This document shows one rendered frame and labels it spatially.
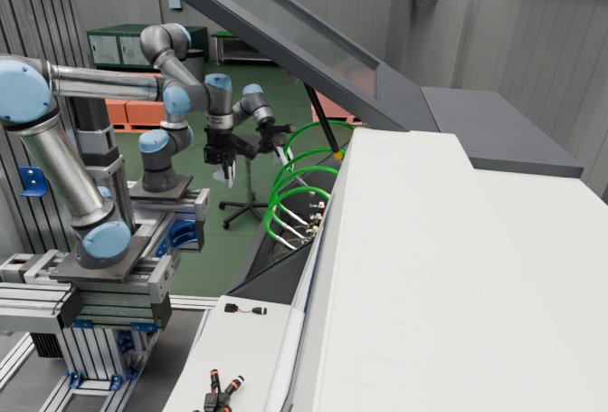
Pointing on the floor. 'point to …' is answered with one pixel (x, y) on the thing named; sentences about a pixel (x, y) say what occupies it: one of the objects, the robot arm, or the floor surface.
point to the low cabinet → (118, 49)
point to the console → (428, 294)
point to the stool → (246, 187)
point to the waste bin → (195, 63)
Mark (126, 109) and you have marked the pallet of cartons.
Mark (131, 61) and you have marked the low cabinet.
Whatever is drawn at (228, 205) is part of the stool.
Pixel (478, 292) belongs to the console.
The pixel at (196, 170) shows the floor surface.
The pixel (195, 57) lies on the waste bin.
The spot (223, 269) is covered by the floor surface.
